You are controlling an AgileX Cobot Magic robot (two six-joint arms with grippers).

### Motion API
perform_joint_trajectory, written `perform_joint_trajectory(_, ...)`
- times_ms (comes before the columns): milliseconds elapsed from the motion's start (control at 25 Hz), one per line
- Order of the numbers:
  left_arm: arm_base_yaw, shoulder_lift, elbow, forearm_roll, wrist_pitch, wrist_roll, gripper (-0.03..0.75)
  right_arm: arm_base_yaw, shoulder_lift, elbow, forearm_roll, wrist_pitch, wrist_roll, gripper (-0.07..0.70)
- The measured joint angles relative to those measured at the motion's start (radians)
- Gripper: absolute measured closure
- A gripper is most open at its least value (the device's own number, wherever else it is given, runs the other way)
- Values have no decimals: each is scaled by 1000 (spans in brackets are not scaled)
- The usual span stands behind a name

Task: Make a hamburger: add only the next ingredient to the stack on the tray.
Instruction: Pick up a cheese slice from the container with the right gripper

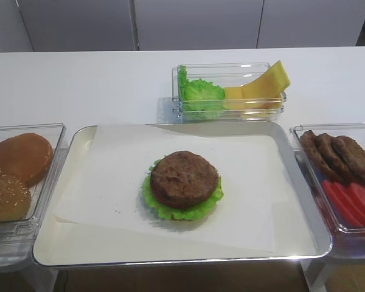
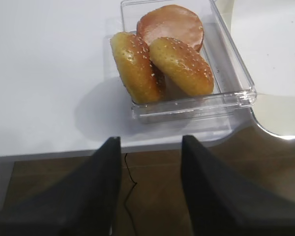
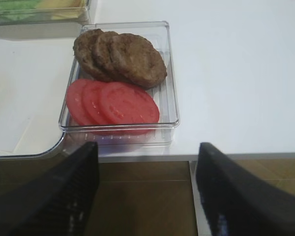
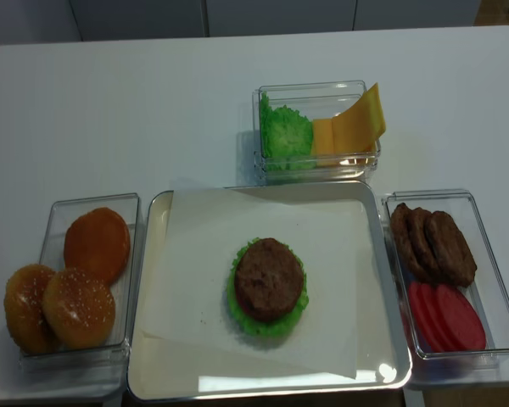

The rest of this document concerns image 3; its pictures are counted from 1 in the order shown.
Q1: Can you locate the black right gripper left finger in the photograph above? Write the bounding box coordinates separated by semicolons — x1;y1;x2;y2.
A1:
0;142;99;236

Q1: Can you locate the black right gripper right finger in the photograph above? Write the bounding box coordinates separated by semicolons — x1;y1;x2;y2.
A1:
196;143;295;236

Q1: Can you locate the orange cheese slice in container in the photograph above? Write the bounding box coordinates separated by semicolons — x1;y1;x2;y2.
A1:
35;0;89;20

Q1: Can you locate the clear lettuce and cheese container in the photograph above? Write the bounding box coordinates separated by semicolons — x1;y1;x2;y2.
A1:
0;0;92;26

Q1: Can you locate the red tomato slice back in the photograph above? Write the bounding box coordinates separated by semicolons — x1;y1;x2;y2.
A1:
66;79;95;126

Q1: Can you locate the red tomato slice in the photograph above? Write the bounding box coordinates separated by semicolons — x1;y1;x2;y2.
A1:
66;79;95;126
99;82;160;124
82;81;109;125

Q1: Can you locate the red tomato slice middle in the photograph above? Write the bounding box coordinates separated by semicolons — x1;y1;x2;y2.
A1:
82;81;109;125

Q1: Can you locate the red tomato slice front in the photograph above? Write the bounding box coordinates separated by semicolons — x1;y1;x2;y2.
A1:
99;82;160;124

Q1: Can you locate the clear patty and tomato container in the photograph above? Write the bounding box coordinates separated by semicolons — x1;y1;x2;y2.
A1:
60;21;180;156

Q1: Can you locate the silver metal tray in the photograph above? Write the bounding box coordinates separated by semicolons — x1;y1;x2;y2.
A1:
0;36;82;162

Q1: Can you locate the white parchment paper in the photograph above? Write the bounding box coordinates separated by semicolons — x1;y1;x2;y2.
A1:
0;37;76;156

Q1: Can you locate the brown patty back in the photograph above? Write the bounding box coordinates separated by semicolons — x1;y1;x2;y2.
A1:
73;29;113;82

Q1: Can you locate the brown patty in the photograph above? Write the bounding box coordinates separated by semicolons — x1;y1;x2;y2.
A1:
92;31;128;83
73;29;113;82
109;33;167;89

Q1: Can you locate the brown patty front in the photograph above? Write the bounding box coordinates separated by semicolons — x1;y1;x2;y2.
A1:
109;33;167;89

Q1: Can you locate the brown patty middle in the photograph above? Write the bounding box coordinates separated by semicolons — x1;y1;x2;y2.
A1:
92;31;128;83

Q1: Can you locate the green lettuce in container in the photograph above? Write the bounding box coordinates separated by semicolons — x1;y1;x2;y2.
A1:
0;0;41;21

